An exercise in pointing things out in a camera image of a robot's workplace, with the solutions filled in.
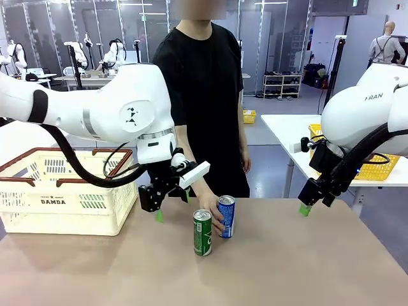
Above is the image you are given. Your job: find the white table beside basket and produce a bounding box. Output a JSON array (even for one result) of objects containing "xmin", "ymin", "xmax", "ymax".
[{"xmin": 0, "ymin": 120, "xmax": 69, "ymax": 150}]

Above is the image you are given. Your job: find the person in black t-shirt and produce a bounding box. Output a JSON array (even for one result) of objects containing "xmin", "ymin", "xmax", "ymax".
[{"xmin": 152, "ymin": 0, "xmax": 252, "ymax": 198}]

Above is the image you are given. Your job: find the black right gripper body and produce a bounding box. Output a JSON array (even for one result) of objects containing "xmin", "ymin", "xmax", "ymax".
[{"xmin": 309, "ymin": 140, "xmax": 344, "ymax": 182}]

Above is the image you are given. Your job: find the person's left forearm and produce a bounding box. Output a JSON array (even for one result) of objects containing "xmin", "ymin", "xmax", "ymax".
[{"xmin": 238, "ymin": 124, "xmax": 251, "ymax": 156}]

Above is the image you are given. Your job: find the brown basket handle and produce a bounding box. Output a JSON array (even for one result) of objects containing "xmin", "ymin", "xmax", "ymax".
[
  {"xmin": 0, "ymin": 147, "xmax": 76, "ymax": 187},
  {"xmin": 55, "ymin": 148, "xmax": 134, "ymax": 188}
]

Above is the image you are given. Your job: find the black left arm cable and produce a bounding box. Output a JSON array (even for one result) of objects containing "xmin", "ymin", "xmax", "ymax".
[{"xmin": 40, "ymin": 124, "xmax": 150, "ymax": 189}]

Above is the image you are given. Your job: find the mannequin with grey apron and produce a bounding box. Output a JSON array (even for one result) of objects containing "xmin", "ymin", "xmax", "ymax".
[{"xmin": 368, "ymin": 21, "xmax": 407, "ymax": 66}]

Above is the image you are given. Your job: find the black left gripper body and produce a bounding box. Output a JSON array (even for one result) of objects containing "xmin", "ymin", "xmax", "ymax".
[{"xmin": 148, "ymin": 161, "xmax": 183, "ymax": 198}]

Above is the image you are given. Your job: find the person's right hand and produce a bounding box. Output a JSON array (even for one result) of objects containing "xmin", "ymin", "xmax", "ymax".
[{"xmin": 197, "ymin": 193, "xmax": 226, "ymax": 232}]

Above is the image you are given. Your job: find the blue drink can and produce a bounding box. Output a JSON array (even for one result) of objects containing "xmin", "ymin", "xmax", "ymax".
[{"xmin": 217, "ymin": 194, "xmax": 236, "ymax": 239}]

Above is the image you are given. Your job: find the green drink can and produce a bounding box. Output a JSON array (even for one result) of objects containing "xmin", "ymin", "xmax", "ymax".
[{"xmin": 193, "ymin": 208, "xmax": 214, "ymax": 257}]

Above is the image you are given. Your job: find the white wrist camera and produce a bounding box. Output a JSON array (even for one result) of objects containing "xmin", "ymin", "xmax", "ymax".
[
  {"xmin": 289, "ymin": 136, "xmax": 319, "ymax": 154},
  {"xmin": 178, "ymin": 161, "xmax": 211, "ymax": 189}
]

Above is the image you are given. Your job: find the black camera stand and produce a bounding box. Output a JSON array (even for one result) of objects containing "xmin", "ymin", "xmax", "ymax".
[{"xmin": 68, "ymin": 44, "xmax": 84, "ymax": 92}]

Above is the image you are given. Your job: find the white shoe rack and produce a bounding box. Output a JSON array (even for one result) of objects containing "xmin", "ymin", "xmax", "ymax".
[{"xmin": 263, "ymin": 73, "xmax": 303, "ymax": 99}]

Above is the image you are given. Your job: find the person's right forearm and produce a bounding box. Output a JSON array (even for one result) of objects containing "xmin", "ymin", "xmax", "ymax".
[{"xmin": 175, "ymin": 124, "xmax": 214, "ymax": 201}]

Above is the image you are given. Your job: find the background white desk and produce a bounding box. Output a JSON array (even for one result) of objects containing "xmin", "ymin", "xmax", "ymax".
[{"xmin": 54, "ymin": 71, "xmax": 119, "ymax": 92}]

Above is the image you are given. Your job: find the large yellow plastic basket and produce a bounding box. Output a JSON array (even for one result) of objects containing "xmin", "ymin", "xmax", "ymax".
[{"xmin": 308, "ymin": 123, "xmax": 401, "ymax": 182}]

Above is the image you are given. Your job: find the white side table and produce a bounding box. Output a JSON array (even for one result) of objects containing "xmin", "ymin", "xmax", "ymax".
[{"xmin": 260, "ymin": 113, "xmax": 408, "ymax": 200}]

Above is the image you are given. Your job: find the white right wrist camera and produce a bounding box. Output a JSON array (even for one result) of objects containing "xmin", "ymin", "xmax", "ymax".
[{"xmin": 289, "ymin": 136, "xmax": 319, "ymax": 154}]

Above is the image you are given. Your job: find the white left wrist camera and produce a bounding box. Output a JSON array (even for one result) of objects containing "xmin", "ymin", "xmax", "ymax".
[{"xmin": 178, "ymin": 161, "xmax": 211, "ymax": 189}]

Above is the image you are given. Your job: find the person's left hand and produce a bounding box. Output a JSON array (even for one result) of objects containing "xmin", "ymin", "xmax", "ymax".
[{"xmin": 241, "ymin": 151, "xmax": 252, "ymax": 175}]

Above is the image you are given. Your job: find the cream plastic shopping basket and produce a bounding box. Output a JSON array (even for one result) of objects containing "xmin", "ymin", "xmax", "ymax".
[{"xmin": 0, "ymin": 148, "xmax": 138, "ymax": 237}]

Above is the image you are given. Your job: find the black bags pile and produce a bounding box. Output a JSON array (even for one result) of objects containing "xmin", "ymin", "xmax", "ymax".
[{"xmin": 302, "ymin": 62, "xmax": 328, "ymax": 89}]

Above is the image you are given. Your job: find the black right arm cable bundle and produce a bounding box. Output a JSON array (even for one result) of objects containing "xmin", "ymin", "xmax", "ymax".
[{"xmin": 331, "ymin": 122, "xmax": 408, "ymax": 193}]

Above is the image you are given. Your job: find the black tripod with white light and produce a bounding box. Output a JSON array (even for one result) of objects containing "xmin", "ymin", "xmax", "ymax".
[{"xmin": 322, "ymin": 35, "xmax": 347, "ymax": 106}]

